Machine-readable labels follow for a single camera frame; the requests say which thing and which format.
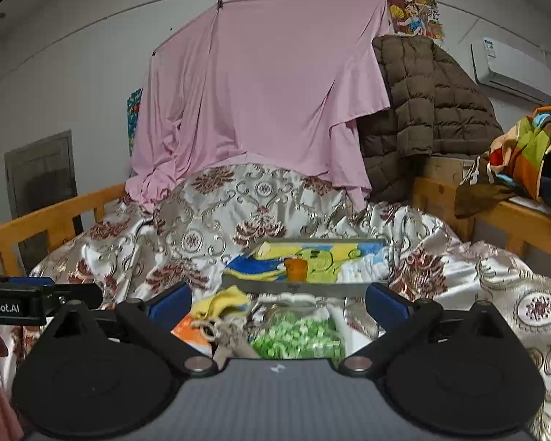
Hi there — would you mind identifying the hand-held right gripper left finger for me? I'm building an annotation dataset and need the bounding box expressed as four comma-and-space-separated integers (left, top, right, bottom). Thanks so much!
46, 282, 219, 377

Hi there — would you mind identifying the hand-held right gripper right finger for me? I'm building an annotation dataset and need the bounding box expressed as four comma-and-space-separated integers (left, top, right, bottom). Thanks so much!
337, 282, 506, 377

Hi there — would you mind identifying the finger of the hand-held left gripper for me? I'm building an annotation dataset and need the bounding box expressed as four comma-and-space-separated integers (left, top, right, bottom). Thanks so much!
50, 283, 104, 309

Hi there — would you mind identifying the orange and white cloth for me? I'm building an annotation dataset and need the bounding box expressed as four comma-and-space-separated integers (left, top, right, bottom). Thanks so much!
171, 315, 212, 359

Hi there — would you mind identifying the yellow cloth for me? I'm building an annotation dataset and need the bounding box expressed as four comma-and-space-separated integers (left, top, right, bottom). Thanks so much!
190, 285, 251, 320

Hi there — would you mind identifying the cartoon print storage box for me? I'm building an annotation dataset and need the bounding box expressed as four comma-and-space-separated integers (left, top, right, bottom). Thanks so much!
220, 238, 391, 297

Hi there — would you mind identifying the grey beige cloth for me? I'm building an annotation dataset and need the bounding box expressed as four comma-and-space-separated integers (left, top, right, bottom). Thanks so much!
202, 317, 260, 368

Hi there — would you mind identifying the green candy bag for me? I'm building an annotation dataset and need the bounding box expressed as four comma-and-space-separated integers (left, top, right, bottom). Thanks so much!
250, 310, 345, 361

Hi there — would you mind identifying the orange cup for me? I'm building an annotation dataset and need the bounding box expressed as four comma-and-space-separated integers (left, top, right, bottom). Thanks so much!
284, 258, 308, 282

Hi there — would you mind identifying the floral satin bedspread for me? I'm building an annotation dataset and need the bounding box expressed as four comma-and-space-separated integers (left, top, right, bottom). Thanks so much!
0, 163, 551, 441

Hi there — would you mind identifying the grey door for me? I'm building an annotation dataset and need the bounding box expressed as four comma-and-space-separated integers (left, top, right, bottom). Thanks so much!
4, 130, 84, 274

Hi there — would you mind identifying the brown cloth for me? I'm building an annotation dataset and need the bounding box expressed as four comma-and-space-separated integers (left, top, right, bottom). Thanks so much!
454, 156, 517, 219

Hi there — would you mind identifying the pale wooden box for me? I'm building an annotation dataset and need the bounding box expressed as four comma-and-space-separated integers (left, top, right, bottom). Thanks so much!
425, 155, 478, 182

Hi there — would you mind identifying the white board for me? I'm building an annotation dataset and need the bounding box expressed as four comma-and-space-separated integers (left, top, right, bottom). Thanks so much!
509, 195, 551, 227

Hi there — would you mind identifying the colourful patchwork blanket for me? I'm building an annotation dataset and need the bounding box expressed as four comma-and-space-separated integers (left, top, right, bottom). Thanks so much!
487, 105, 551, 214

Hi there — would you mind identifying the brown puffer jacket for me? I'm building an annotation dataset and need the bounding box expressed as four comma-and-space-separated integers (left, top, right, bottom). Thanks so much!
356, 34, 506, 205

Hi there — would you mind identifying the pink hanging sheet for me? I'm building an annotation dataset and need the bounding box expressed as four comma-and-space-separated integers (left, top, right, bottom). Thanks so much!
125, 0, 391, 214

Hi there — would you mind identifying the white air conditioner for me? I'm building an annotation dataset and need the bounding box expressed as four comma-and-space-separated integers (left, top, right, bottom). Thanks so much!
471, 37, 551, 106

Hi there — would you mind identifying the wooden bed rail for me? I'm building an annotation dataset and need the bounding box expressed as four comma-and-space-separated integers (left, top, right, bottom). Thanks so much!
0, 183, 128, 276

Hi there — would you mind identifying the blue wall poster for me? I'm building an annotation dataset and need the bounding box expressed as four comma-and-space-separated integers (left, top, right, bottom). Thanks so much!
127, 88, 143, 157

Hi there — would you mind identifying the cartoon wall poster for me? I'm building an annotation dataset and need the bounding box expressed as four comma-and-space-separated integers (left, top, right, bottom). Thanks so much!
380, 0, 445, 47

